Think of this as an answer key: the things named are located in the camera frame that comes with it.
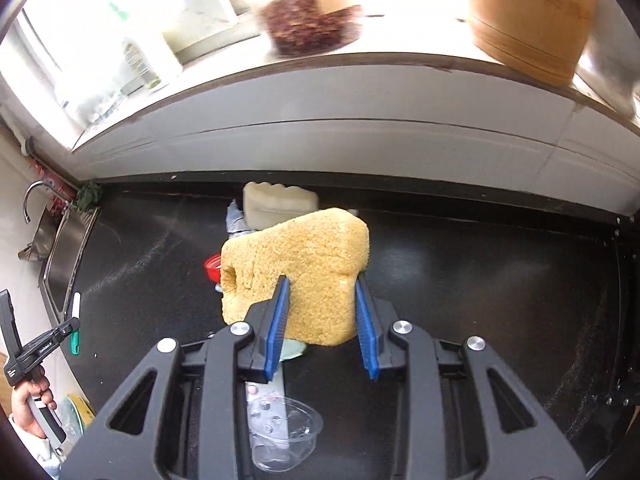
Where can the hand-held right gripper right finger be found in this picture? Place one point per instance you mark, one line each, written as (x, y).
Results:
(366, 335)

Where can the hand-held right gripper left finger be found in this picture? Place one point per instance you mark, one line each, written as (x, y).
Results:
(279, 330)

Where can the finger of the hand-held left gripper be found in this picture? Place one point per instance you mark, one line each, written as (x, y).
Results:
(67, 329)
(10, 325)

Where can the yellow sponge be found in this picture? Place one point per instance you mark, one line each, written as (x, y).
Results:
(300, 250)

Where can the person's left hand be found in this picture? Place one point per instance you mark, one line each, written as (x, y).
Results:
(22, 410)

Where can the white and teal plastic tool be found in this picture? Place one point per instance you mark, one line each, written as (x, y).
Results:
(75, 342)

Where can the pale green plastic piece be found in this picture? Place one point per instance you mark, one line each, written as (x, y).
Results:
(292, 351)

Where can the silver blister pack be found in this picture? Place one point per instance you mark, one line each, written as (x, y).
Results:
(257, 395)

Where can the yellow green plate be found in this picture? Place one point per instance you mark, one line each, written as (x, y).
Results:
(80, 410)

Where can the steel sink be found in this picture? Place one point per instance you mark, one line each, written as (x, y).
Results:
(65, 255)

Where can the red bottle cap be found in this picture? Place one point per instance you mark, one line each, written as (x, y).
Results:
(212, 266)

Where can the clear plastic cup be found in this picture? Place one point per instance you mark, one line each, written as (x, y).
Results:
(295, 425)

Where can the steel faucet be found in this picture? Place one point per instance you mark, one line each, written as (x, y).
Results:
(26, 205)

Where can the cream ridged foam block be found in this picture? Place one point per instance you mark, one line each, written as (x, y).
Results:
(270, 205)

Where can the dark green scrubber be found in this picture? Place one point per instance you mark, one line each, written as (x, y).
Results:
(89, 195)

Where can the black metal rack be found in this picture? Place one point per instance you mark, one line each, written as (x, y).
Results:
(622, 310)

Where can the clear bottle with green cap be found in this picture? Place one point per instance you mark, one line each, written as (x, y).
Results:
(137, 55)

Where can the container of dried red flakes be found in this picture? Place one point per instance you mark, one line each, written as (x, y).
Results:
(305, 30)

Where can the steel pot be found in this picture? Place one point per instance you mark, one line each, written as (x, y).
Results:
(615, 50)

